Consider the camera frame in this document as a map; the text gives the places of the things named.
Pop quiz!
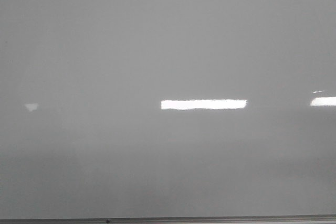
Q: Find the white glossy whiteboard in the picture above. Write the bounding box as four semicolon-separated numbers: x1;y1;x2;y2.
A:
1;0;335;219

